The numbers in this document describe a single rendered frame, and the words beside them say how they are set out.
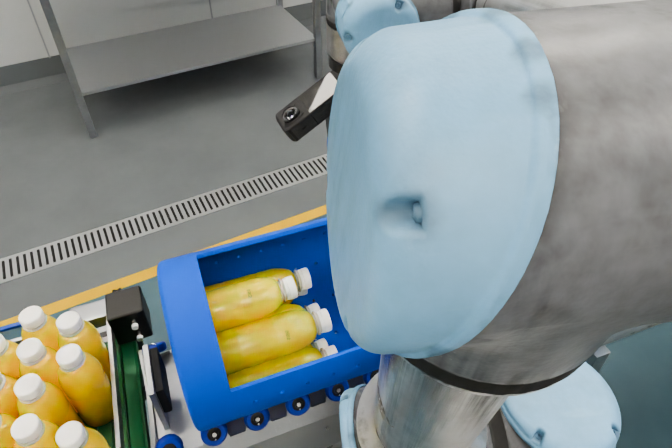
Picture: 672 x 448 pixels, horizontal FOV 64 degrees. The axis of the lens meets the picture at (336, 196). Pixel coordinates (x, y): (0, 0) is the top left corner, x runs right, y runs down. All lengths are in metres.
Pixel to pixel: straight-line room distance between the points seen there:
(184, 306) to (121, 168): 2.42
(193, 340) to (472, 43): 0.71
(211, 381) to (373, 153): 0.71
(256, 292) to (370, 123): 0.75
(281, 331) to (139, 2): 3.48
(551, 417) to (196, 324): 0.49
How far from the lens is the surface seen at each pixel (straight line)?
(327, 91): 0.71
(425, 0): 0.55
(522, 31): 0.17
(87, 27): 4.18
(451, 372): 0.23
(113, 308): 1.17
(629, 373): 2.44
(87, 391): 1.06
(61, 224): 2.99
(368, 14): 0.52
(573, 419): 0.57
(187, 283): 0.86
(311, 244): 1.07
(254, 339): 0.89
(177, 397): 1.11
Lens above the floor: 1.88
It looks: 42 degrees down
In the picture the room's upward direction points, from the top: straight up
